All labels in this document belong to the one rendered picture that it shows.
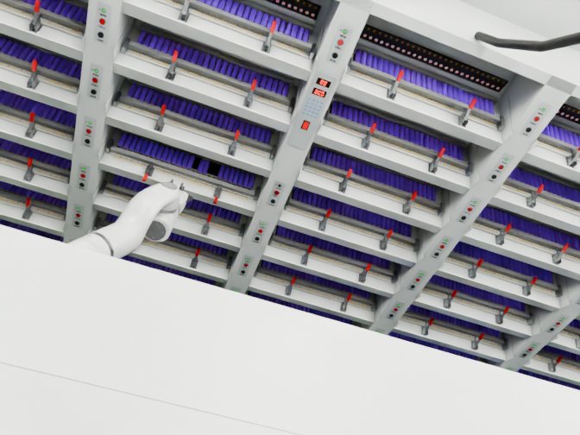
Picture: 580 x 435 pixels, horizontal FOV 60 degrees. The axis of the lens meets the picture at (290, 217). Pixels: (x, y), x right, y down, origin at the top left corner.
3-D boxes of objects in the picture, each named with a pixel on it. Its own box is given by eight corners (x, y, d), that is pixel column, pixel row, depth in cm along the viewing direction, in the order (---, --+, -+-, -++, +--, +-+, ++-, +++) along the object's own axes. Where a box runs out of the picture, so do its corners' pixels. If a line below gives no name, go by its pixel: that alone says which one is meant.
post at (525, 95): (344, 391, 262) (577, 85, 157) (328, 387, 260) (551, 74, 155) (343, 360, 278) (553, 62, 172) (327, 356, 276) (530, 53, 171)
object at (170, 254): (225, 284, 220) (232, 271, 209) (87, 243, 210) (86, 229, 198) (236, 244, 231) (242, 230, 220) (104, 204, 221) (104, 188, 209)
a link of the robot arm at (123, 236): (89, 202, 118) (164, 174, 145) (78, 257, 124) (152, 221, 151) (119, 218, 116) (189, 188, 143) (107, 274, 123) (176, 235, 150)
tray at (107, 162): (252, 217, 197) (258, 204, 189) (98, 168, 186) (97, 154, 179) (262, 177, 208) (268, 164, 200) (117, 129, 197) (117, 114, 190)
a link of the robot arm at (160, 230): (154, 192, 148) (148, 218, 152) (143, 211, 136) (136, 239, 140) (181, 199, 149) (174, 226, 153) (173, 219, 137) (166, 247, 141)
